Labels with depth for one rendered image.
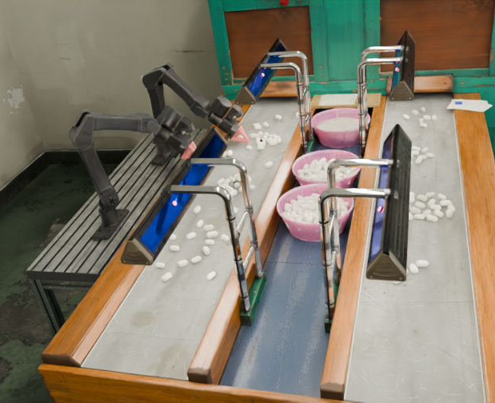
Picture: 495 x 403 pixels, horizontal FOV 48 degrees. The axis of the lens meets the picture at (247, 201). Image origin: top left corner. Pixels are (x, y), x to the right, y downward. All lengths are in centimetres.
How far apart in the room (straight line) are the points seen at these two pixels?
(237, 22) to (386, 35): 72
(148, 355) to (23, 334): 153
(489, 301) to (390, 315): 25
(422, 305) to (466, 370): 23
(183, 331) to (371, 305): 51
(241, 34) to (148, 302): 161
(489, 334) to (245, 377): 61
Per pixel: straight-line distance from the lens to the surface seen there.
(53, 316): 226
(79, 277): 205
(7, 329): 308
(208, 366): 143
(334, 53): 282
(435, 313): 157
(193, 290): 170
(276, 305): 169
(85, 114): 211
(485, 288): 162
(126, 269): 182
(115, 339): 162
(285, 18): 282
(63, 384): 163
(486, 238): 181
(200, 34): 376
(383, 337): 149
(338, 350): 142
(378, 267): 116
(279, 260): 186
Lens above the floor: 179
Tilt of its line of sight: 30 degrees down
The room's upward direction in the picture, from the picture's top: 9 degrees counter-clockwise
